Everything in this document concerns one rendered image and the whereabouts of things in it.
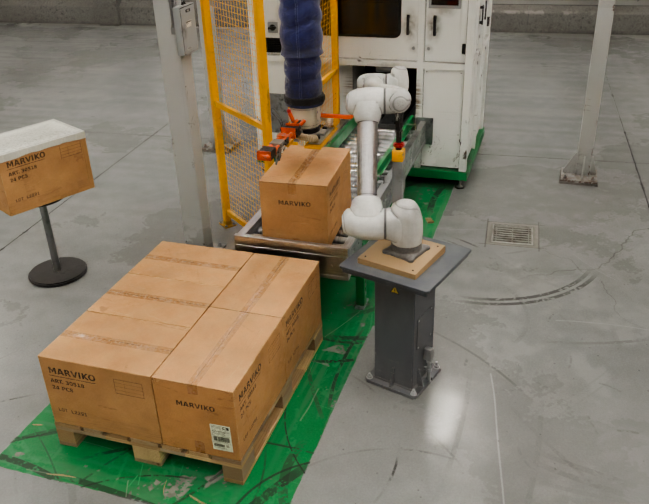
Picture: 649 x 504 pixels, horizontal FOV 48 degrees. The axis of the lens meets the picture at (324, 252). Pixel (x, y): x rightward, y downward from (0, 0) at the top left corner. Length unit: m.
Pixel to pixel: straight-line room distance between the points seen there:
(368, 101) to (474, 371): 1.61
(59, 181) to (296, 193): 1.70
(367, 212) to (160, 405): 1.33
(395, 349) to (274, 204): 1.07
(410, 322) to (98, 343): 1.54
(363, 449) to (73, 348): 1.47
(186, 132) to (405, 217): 2.01
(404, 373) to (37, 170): 2.63
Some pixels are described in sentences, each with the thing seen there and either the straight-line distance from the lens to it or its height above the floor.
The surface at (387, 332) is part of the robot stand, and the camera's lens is 3.89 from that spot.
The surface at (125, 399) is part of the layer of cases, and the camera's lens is 3.57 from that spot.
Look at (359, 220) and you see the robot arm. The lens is 3.58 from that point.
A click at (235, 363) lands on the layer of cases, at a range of 3.39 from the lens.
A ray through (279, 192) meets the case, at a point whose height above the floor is 0.89.
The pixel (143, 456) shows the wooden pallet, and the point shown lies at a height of 0.04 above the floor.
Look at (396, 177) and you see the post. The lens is 4.48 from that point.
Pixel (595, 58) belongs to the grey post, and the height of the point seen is 1.05.
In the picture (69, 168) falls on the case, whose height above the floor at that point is 0.80.
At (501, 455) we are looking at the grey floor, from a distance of 3.75.
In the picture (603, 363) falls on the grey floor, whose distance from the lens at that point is 4.45.
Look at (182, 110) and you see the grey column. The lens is 5.03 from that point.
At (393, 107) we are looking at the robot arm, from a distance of 3.69.
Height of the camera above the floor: 2.55
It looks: 28 degrees down
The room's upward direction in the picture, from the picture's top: 2 degrees counter-clockwise
